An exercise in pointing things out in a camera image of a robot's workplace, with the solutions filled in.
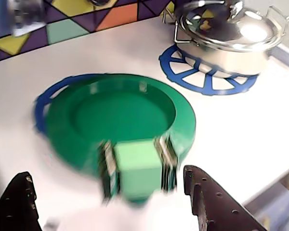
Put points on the blue burner print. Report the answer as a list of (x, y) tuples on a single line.
[(180, 74), (42, 103)]

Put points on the steel pot lid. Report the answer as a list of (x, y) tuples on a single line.
[(221, 26)]

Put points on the steel toy pot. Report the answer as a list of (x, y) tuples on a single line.
[(231, 62)]

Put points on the blue wooden toy kitchen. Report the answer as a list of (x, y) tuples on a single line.
[(231, 132)]

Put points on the green plastic plate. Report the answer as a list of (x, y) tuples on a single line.
[(125, 113)]

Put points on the steel slotted spatula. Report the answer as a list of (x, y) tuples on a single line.
[(26, 16)]

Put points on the steel ladle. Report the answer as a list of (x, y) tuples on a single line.
[(98, 2)]

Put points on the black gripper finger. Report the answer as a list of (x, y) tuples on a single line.
[(17, 204), (214, 207)]

